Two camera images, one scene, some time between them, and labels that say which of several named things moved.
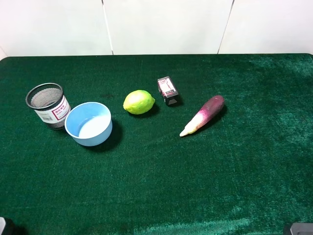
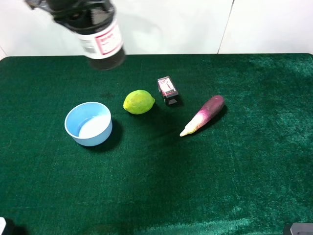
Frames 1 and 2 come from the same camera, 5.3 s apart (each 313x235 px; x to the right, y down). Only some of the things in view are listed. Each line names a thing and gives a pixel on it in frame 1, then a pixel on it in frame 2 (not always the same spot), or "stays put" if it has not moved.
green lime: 138,102 stays put
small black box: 168,90 stays put
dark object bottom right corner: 301,228 stays put
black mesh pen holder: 49,104 to 95,23
